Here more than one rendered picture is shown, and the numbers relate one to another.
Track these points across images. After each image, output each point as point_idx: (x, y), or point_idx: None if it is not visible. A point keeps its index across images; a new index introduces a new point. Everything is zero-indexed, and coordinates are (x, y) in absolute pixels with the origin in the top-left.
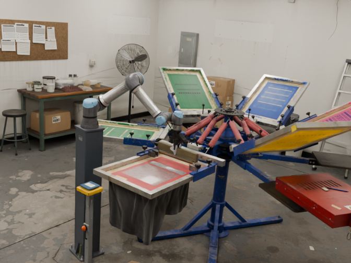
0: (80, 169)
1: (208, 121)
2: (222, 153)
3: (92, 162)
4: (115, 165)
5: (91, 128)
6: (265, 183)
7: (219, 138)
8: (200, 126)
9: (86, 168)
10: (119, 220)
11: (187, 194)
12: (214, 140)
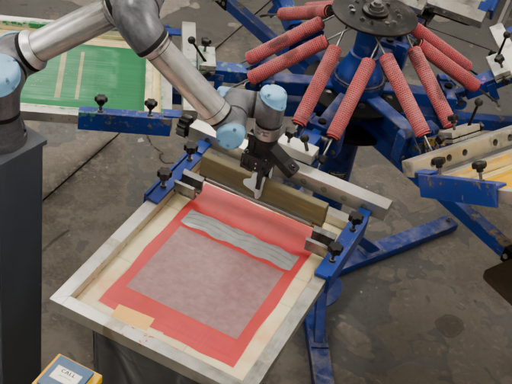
0: None
1: (318, 46)
2: (349, 127)
3: (17, 233)
4: (103, 264)
5: (11, 150)
6: (500, 270)
7: (341, 87)
8: (293, 59)
9: (4, 252)
10: None
11: None
12: (344, 119)
